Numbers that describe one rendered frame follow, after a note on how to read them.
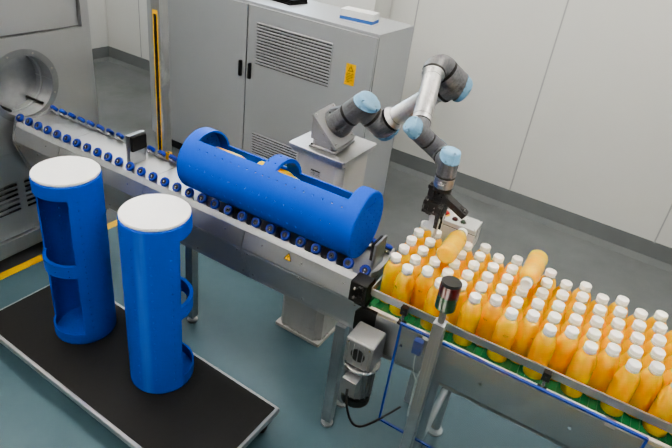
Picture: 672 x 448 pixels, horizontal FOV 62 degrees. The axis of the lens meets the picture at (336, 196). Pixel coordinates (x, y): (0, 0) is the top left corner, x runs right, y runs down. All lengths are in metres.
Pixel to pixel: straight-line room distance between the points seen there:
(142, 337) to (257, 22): 2.47
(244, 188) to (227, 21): 2.30
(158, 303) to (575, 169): 3.44
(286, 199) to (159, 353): 0.90
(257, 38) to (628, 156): 2.88
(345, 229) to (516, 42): 2.91
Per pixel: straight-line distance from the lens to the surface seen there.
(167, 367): 2.66
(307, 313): 3.11
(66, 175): 2.62
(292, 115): 4.17
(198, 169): 2.42
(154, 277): 2.32
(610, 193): 4.81
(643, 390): 2.02
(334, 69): 3.87
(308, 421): 2.87
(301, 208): 2.15
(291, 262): 2.31
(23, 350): 3.11
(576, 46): 4.57
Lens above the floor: 2.24
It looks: 29 degrees down
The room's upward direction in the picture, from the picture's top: 8 degrees clockwise
